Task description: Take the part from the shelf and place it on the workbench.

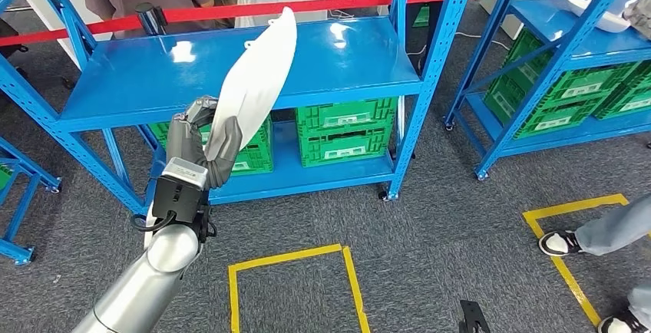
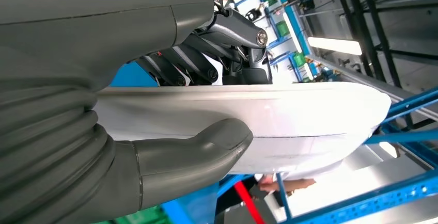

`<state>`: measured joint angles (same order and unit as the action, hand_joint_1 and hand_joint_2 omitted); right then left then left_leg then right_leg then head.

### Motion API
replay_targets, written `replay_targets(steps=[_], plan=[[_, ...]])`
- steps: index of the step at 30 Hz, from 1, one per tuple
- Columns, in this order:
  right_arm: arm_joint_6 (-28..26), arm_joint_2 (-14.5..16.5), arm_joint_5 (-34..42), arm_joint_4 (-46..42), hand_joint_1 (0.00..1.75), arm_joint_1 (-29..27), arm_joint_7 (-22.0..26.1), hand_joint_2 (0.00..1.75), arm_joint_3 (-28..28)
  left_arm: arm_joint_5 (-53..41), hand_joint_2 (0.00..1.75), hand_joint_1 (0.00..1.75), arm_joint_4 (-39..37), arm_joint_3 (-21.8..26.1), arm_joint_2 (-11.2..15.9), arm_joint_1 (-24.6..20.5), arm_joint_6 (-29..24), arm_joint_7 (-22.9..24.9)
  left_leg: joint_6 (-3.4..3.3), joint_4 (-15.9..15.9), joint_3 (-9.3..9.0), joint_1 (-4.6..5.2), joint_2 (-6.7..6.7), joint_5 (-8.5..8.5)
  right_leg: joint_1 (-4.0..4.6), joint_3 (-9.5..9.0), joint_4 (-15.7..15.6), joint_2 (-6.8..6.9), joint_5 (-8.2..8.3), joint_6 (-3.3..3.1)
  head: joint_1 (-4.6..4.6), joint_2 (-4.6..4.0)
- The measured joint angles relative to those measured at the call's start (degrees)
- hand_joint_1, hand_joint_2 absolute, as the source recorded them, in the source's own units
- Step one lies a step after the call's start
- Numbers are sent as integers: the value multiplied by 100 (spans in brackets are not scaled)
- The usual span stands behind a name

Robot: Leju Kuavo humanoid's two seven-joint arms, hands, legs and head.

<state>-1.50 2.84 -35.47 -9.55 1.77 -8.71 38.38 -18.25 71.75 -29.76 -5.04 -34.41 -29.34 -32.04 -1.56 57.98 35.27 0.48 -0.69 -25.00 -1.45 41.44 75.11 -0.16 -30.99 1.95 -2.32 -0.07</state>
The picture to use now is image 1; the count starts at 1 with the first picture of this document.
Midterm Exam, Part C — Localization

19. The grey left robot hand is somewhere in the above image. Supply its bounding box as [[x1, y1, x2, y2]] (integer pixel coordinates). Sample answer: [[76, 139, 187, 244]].
[[165, 95, 244, 190]]

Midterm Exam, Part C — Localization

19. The white plastic car part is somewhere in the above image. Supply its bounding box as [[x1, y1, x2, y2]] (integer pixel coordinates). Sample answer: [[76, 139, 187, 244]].
[[563, 0, 632, 35], [203, 6, 299, 161]]

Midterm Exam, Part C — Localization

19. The blue metal shelf rack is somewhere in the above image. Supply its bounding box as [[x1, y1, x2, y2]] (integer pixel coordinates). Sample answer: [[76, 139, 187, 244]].
[[0, 0, 479, 216], [443, 0, 651, 182], [0, 136, 63, 266]]

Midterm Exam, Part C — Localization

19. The yellow floor tape square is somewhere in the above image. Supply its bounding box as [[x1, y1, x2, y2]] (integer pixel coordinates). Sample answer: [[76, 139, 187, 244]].
[[227, 242, 372, 333], [522, 193, 632, 328]]

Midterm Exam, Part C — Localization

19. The red barrier belt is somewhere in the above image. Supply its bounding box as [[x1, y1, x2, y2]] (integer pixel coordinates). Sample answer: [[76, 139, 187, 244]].
[[0, 0, 651, 48]]

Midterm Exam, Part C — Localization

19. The grey textured object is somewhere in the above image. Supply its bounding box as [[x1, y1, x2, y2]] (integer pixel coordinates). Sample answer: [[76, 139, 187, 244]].
[[623, 0, 651, 39]]

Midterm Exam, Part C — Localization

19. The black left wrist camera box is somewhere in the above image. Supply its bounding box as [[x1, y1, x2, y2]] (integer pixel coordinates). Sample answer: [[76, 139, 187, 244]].
[[151, 157, 210, 225]]

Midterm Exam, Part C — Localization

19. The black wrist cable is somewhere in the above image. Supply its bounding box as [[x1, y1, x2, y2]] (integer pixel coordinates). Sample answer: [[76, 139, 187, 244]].
[[131, 211, 177, 233]]

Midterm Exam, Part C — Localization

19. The black chrome stanchion post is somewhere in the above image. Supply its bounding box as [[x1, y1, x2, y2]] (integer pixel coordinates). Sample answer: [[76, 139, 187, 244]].
[[134, 2, 169, 37]]

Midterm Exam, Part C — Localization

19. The black bracket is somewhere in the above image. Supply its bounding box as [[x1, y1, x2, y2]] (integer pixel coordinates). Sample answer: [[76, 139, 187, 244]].
[[459, 300, 492, 333]]

